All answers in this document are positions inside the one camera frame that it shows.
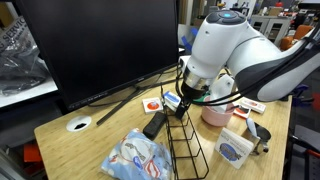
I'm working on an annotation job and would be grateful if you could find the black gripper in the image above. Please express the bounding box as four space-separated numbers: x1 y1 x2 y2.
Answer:
175 82 206 120

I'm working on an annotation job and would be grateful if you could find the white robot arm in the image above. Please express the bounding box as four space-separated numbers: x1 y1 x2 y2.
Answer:
175 10 320 118

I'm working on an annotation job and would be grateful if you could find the white book with blue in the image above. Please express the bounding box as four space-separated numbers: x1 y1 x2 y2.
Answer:
163 91 181 111

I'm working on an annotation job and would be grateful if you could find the white book with orange circle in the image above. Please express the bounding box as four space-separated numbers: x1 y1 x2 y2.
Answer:
142 97 163 114

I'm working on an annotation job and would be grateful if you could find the abc book orange black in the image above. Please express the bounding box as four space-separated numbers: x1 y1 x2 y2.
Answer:
234 105 251 119

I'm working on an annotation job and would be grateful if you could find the white book blue hippo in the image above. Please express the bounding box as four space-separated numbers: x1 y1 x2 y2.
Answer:
215 128 254 169

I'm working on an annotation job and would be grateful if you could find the small white orange book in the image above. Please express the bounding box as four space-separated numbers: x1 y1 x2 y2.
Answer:
240 98 266 114

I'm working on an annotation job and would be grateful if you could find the green plate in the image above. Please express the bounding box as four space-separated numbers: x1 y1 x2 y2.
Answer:
195 94 210 102

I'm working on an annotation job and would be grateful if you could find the pink mug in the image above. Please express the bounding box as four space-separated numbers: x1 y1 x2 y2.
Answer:
201 103 234 127

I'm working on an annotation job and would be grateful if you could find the black remote control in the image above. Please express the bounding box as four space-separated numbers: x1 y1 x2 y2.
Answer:
143 112 167 140

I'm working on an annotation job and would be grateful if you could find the blue patterned plastic bag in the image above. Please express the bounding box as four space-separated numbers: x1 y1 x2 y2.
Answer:
101 128 172 180

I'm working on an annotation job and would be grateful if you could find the blue white spatula in cup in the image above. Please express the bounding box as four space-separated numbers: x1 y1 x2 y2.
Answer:
246 118 258 138

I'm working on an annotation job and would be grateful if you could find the steel cup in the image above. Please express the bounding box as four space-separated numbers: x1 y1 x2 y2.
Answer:
242 124 271 155

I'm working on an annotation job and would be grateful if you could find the large black monitor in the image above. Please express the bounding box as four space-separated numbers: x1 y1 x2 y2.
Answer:
16 0 179 110

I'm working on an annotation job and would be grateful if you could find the black plastic bag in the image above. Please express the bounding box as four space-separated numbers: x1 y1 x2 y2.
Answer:
0 42 49 96

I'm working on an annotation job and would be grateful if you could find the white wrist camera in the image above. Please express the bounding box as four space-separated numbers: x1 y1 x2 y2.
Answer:
210 74 234 113

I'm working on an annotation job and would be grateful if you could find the black wire book rack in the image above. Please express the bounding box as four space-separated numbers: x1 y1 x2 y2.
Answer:
161 87 209 180

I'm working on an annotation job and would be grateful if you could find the white cable grommet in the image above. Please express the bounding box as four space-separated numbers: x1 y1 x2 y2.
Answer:
66 115 92 132

